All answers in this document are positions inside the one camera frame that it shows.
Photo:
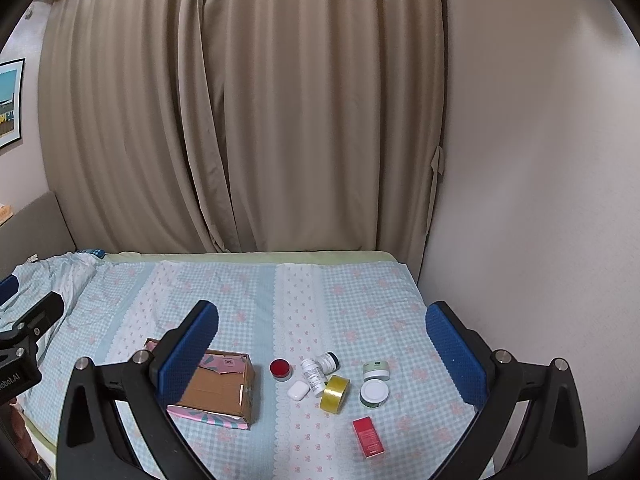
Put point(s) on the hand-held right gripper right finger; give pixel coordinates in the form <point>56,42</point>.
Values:
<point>455,355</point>

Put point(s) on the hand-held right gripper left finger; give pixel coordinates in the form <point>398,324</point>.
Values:
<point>192,355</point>

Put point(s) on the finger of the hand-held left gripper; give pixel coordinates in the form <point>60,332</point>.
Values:
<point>7,287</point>
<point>44,309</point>

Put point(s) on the pink-lined cardboard box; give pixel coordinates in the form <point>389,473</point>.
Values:
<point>215,385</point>

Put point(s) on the pale green cream jar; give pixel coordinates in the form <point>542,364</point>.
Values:
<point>376,370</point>

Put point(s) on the white lid green jar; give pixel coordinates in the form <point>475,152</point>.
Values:
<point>374,392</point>

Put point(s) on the red carton box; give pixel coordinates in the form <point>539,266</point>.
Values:
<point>368,432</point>

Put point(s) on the white pill bottle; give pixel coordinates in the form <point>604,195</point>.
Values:
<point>314,375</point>

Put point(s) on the yellow tape roll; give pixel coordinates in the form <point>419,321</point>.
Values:
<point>334,396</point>

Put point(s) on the grey headboard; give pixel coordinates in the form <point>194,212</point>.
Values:
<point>40,230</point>

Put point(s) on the small wooden object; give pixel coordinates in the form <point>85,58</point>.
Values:
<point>4,214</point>

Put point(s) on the red lid jar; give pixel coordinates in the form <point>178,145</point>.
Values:
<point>280,369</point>

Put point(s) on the white earbuds case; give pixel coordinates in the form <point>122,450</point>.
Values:
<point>297,390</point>

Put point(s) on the pale green mattress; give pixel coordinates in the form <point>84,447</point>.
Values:
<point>250,256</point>

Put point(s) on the checked floral bedsheet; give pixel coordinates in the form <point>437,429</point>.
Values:
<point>300,300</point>

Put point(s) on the small white cap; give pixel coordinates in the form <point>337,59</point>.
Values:
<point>327,361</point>

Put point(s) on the beige curtain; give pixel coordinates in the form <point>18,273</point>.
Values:
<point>280,110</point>

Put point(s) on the framed wall picture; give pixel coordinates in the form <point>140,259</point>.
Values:
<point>9,102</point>

